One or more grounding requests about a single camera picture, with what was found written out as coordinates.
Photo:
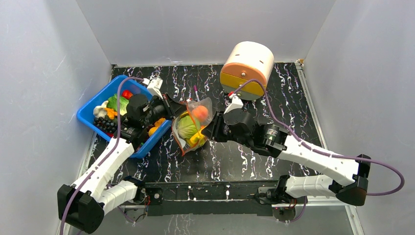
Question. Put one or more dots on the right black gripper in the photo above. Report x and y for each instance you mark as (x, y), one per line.
(219, 127)

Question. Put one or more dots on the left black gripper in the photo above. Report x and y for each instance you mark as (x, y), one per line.
(173, 109)

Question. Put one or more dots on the yellow banana bunch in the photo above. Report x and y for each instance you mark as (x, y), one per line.
(197, 140)

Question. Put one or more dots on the green cabbage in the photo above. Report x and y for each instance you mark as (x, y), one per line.
(187, 126)

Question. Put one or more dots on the peach fruit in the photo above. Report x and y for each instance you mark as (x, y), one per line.
(201, 113)

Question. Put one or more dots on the clear zip top bag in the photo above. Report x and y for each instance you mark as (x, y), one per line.
(190, 105)

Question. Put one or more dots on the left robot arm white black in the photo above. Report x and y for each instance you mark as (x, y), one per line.
(84, 203)

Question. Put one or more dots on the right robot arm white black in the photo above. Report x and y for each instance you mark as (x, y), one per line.
(345, 179)

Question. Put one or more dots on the pink marker pen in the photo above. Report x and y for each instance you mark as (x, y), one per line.
(196, 93)

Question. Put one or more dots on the red bell pepper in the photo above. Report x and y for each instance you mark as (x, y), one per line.
(127, 94)

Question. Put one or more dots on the green leafy vegetable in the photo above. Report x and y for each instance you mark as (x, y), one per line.
(113, 101)

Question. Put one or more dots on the orange carrot piece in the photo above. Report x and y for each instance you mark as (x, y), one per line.
(110, 113)

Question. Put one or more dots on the dark purple grapes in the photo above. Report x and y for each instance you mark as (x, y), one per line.
(105, 124)

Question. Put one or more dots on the white garlic bulb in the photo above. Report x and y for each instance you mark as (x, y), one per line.
(100, 110)

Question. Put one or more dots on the round pastel drawer cabinet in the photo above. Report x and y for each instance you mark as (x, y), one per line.
(248, 60)

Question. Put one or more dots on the blue plastic bin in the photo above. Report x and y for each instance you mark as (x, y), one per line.
(85, 113)

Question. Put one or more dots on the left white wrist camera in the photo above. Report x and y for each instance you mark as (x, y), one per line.
(153, 86)

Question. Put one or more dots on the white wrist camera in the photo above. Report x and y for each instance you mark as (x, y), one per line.
(236, 102)
(153, 86)

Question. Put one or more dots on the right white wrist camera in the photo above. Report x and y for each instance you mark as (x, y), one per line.
(236, 102)

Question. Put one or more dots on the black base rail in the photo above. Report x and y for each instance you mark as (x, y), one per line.
(263, 198)

